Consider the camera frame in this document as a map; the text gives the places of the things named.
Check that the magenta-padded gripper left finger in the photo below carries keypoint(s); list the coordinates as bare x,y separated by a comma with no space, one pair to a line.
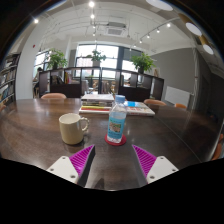
63,168

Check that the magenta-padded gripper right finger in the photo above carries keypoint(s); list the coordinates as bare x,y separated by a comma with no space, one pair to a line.
161,168

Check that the clear water bottle blue cap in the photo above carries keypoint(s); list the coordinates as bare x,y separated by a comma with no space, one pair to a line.
116,125

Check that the cream ceramic mug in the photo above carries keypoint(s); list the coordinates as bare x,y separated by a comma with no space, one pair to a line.
70,130

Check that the magazine with blue patch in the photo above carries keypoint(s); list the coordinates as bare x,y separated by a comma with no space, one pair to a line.
141,109

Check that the orange chairs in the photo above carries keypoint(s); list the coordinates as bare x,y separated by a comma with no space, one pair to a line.
53,96

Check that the stack of books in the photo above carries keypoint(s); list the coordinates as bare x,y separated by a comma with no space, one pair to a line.
96,100

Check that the low dark open shelf unit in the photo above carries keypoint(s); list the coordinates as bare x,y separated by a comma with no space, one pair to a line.
65,90

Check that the person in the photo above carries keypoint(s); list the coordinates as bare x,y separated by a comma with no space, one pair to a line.
37,81

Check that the tall dark bookshelf with books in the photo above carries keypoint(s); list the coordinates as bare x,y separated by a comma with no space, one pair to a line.
8,83

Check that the green potted plant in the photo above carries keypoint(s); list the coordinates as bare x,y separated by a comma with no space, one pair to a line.
56,59
142,61
96,56

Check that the white ceiling air conditioner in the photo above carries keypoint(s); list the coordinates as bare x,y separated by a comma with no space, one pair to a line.
115,31

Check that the ceiling lights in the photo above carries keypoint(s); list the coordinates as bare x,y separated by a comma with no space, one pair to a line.
91,4

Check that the white wall radiator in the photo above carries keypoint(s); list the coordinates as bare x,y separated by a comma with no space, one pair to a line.
177,96

